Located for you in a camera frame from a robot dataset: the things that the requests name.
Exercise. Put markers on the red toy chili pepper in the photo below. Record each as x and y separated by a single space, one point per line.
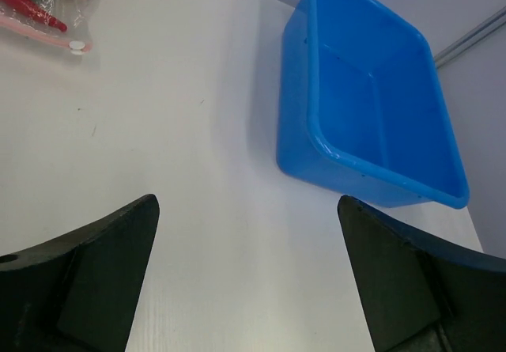
30 9

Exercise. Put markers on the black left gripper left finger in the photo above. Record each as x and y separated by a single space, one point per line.
79 291

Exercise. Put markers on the aluminium frame post right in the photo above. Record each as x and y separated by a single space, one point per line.
472 38

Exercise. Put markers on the blue plastic bin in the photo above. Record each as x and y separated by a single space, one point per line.
361 110

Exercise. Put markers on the clear zip top bag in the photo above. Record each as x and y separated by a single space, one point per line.
75 14

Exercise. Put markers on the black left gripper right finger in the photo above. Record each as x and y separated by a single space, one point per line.
420 292

